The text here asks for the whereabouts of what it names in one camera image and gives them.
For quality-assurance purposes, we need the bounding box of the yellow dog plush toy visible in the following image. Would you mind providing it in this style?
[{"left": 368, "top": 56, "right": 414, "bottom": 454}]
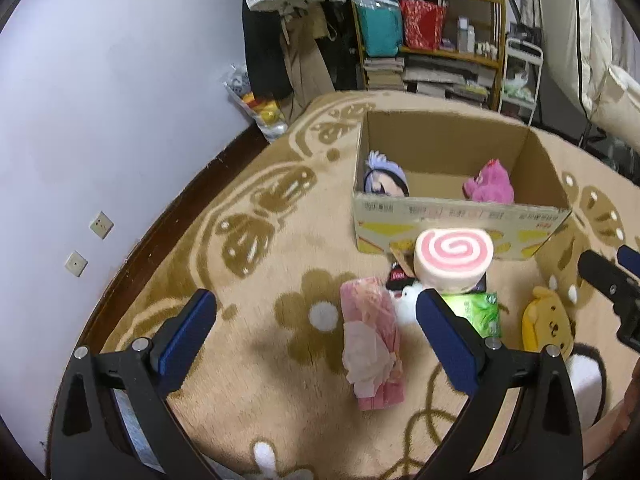
[{"left": 522, "top": 286, "right": 574, "bottom": 360}]

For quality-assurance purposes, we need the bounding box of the green tissue pack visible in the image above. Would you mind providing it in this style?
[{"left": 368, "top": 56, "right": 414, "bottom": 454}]
[{"left": 444, "top": 292, "right": 501, "bottom": 338}]

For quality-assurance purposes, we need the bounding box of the pink tissue pack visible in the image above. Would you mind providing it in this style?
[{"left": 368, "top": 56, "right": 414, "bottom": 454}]
[{"left": 340, "top": 278, "right": 405, "bottom": 411}]

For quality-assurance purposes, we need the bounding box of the pink swirl roll pillow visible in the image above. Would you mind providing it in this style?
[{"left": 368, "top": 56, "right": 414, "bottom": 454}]
[{"left": 413, "top": 228, "right": 494, "bottom": 294}]

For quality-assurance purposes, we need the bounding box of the white penguin plush black hat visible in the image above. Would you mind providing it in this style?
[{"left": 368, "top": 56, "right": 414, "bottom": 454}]
[{"left": 385, "top": 262, "right": 424, "bottom": 326}]

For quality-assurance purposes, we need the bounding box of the pink fluffy plush toy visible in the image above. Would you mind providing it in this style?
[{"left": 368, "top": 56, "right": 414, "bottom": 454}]
[{"left": 462, "top": 159, "right": 514, "bottom": 205}]

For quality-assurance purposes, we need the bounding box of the white reclining chair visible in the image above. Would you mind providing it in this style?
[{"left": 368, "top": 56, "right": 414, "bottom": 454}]
[{"left": 539, "top": 0, "right": 639, "bottom": 144}]

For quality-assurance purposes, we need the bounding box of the white metal trolley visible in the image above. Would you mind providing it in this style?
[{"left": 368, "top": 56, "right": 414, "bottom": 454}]
[{"left": 498, "top": 37, "right": 544, "bottom": 126}]

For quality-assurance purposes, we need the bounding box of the open cardboard box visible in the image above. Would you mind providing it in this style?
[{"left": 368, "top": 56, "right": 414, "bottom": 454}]
[{"left": 352, "top": 108, "right": 572, "bottom": 260}]

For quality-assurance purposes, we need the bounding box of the purple haired plush doll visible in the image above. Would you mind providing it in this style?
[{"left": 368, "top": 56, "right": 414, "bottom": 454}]
[{"left": 363, "top": 151, "right": 410, "bottom": 197}]

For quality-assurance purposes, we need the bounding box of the wooden shelf unit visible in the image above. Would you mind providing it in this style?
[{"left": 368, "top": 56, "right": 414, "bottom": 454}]
[{"left": 350, "top": 0, "right": 506, "bottom": 110}]

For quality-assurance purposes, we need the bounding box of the stack of books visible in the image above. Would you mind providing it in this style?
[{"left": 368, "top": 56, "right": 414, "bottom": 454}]
[{"left": 363, "top": 56, "right": 406, "bottom": 91}]

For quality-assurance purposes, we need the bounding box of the red patterned bag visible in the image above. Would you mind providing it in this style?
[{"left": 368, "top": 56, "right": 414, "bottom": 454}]
[{"left": 399, "top": 0, "right": 447, "bottom": 51}]

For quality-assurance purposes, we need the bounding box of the plastic bag of toys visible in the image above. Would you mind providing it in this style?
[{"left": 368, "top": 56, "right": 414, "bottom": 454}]
[{"left": 224, "top": 65, "right": 288, "bottom": 143}]

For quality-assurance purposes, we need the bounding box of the teal bag on shelf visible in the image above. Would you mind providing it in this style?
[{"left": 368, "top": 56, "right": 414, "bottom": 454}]
[{"left": 352, "top": 0, "right": 402, "bottom": 58}]

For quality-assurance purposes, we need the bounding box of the black hanging garment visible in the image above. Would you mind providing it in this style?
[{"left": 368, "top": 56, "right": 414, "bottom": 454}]
[{"left": 242, "top": 2, "right": 293, "bottom": 100}]

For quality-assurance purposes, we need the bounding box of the beige hanging coat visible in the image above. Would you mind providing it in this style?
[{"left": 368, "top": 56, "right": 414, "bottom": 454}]
[{"left": 278, "top": 4, "right": 334, "bottom": 125}]

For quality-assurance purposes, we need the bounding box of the lower white wall socket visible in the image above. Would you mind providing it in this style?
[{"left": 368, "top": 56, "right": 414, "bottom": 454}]
[{"left": 64, "top": 252, "right": 88, "bottom": 278}]

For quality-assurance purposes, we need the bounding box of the white wall socket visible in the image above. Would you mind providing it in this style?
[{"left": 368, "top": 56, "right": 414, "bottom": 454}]
[
  {"left": 89, "top": 211, "right": 114, "bottom": 240},
  {"left": 64, "top": 252, "right": 88, "bottom": 278}
]

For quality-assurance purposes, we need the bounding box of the upper white wall socket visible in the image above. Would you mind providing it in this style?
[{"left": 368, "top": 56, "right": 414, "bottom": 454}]
[{"left": 89, "top": 211, "right": 114, "bottom": 240}]

